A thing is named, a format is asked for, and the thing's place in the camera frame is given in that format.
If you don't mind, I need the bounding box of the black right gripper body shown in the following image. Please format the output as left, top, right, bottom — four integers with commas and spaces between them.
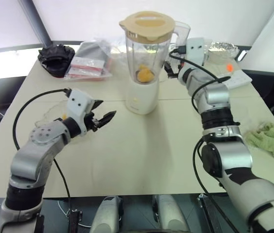
170, 61, 185, 79

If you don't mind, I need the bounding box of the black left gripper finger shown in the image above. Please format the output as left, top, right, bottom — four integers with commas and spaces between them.
97, 110, 117, 129
91, 99, 104, 112

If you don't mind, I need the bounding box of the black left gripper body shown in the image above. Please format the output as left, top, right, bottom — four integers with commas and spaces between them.
85, 111, 102, 133

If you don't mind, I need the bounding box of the clear plastic blender jar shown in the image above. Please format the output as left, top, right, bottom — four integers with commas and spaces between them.
124, 20, 191, 85

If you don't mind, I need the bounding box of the beige blender jar lid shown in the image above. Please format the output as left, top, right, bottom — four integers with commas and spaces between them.
119, 11, 176, 42

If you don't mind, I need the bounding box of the white blender base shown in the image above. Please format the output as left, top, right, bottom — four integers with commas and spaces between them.
124, 77, 161, 116

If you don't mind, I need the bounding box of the clear plastic zip bag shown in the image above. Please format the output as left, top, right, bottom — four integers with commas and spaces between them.
63, 38, 115, 82

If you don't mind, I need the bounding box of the red and white packet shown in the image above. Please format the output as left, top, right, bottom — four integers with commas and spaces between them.
69, 57, 105, 76

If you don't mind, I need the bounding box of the crumpled aluminium foil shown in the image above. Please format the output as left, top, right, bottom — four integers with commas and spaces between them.
206, 40, 240, 66

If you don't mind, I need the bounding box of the dark grey pouch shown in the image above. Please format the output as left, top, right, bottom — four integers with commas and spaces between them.
75, 41, 113, 62

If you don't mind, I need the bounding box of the white power strip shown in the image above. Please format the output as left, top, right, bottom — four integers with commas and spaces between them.
221, 62, 252, 91

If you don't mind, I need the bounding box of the crumpled black cloth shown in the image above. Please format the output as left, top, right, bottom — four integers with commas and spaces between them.
37, 43, 76, 79

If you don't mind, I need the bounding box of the silver rounded leg shell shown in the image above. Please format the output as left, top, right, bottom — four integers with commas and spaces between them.
152, 194, 190, 233
90, 195, 124, 233

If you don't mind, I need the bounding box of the green terry cloth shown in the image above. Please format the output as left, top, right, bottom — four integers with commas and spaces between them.
245, 122, 274, 164

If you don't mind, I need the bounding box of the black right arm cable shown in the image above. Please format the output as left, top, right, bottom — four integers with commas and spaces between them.
168, 45, 240, 233

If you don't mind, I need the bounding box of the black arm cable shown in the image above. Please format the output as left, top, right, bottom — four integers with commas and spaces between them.
12, 88, 72, 216
168, 45, 240, 233

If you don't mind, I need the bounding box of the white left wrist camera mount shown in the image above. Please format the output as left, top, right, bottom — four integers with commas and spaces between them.
66, 89, 96, 134

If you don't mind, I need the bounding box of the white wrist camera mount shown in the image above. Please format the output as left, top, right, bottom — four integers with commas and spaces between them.
186, 37, 207, 67
66, 89, 96, 134

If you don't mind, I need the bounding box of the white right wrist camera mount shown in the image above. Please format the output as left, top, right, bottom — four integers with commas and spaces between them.
186, 37, 207, 67

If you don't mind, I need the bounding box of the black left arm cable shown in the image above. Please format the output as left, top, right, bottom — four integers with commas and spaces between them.
12, 88, 72, 216

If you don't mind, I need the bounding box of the dark grey window post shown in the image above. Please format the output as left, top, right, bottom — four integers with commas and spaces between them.
17, 0, 52, 47

